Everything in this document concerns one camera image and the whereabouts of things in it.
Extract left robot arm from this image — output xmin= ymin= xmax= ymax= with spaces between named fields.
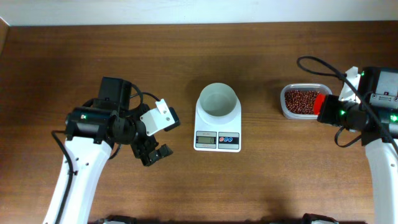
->
xmin=44 ymin=77 xmax=180 ymax=223

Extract left black cable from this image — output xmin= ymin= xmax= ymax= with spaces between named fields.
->
xmin=51 ymin=130 xmax=75 ymax=224

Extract orange measuring scoop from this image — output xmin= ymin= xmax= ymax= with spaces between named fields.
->
xmin=313 ymin=93 xmax=326 ymax=115

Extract white digital kitchen scale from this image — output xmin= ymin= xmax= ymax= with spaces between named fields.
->
xmin=193 ymin=100 xmax=242 ymax=152

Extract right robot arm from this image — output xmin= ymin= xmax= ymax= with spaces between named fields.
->
xmin=314 ymin=67 xmax=397 ymax=223

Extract clear plastic container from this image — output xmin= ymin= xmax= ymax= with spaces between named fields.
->
xmin=280 ymin=83 xmax=332 ymax=120

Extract white round bowl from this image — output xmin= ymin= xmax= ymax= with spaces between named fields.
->
xmin=198 ymin=83 xmax=238 ymax=116

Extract red beans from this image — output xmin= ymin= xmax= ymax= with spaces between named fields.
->
xmin=284 ymin=90 xmax=320 ymax=114

